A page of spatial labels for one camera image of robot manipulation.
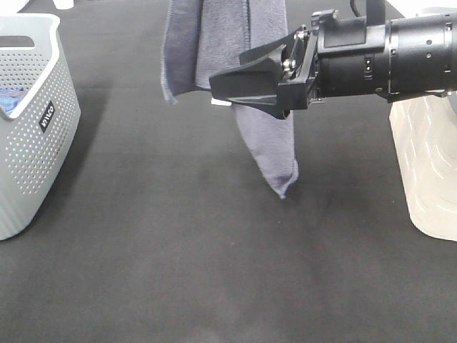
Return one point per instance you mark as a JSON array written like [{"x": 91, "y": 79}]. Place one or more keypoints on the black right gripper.
[{"x": 332, "y": 60}]

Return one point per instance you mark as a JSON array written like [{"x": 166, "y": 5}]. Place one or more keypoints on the grey-blue microfibre towel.
[{"x": 204, "y": 37}]

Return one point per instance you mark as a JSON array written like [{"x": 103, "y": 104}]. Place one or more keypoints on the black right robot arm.
[{"x": 395, "y": 59}]

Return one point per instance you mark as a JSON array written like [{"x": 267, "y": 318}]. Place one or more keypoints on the cream white plastic basket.
[{"x": 424, "y": 135}]

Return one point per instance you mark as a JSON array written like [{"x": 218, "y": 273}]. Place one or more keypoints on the grey perforated plastic basket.
[{"x": 37, "y": 135}]

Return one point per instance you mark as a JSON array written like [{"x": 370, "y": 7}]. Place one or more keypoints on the blue cloth in grey basket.
[{"x": 11, "y": 98}]

